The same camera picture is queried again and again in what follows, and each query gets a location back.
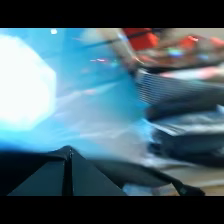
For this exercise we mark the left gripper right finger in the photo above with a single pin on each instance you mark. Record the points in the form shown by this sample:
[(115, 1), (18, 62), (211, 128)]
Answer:
[(88, 181)]

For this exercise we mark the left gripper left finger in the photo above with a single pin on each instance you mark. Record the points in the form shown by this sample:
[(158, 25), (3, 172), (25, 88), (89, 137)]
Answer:
[(43, 181)]

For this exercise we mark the black garment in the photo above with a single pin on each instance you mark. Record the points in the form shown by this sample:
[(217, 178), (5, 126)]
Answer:
[(140, 175)]

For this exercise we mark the dark blue garment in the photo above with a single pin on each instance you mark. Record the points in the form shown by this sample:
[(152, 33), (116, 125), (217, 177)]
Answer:
[(190, 145)]

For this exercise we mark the striped garment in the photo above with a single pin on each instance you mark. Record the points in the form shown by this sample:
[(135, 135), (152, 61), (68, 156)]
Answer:
[(180, 90)]

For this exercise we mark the red garment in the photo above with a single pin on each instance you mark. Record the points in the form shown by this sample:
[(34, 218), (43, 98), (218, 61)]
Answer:
[(141, 38)]

